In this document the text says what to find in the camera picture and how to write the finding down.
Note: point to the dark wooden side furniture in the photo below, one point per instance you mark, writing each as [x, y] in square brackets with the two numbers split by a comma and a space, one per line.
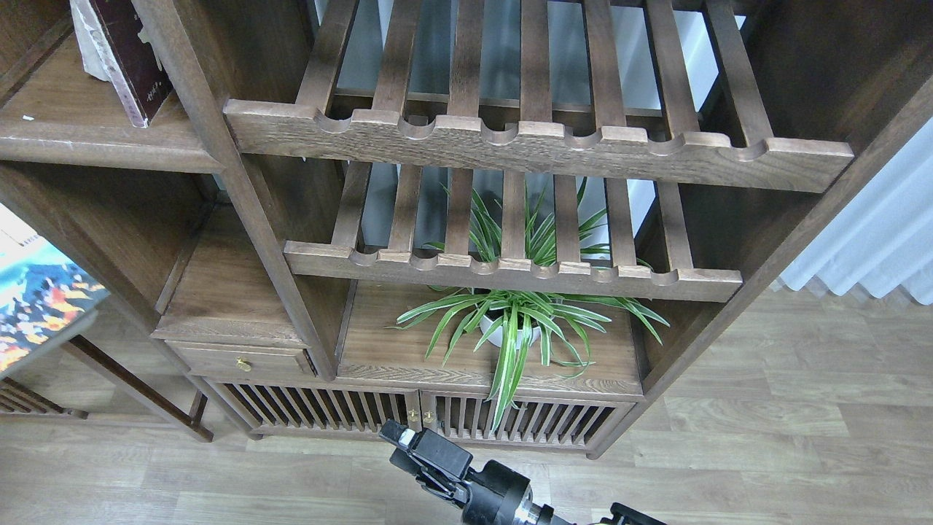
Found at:
[19, 400]

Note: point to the colorful illustrated paperback book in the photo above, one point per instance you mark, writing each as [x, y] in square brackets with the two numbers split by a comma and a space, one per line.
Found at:
[45, 297]

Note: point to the left slatted cabinet door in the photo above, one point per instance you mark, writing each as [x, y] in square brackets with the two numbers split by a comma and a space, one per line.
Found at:
[349, 412]

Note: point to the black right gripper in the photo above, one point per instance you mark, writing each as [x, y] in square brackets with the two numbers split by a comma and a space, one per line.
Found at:
[494, 495]

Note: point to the white pleated curtain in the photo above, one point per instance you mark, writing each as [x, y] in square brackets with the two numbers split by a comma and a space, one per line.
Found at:
[882, 240]

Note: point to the dark wooden bookshelf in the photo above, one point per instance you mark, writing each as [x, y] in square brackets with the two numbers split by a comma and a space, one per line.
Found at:
[309, 178]

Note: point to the slatted cabinet door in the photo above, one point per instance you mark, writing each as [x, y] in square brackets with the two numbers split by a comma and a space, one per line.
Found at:
[349, 412]
[534, 422]

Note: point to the right slatted cabinet door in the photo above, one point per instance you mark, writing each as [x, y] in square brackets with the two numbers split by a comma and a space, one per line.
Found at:
[534, 422]

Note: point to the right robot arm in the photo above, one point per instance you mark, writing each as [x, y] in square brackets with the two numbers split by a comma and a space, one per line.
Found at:
[495, 494]

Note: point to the yellow green cover book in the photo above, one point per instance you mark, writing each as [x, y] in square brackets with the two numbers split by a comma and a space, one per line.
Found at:
[90, 58]

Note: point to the green spider plant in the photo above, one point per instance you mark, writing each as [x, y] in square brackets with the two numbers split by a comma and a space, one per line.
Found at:
[556, 313]

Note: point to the wooden drawer with brass knob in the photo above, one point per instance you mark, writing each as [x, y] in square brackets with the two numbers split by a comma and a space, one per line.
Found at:
[222, 360]

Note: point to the white plant pot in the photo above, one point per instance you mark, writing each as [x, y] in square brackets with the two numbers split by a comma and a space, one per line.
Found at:
[494, 327]

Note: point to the maroon hardcover book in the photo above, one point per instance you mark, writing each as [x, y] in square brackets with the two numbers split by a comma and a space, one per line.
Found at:
[130, 61]

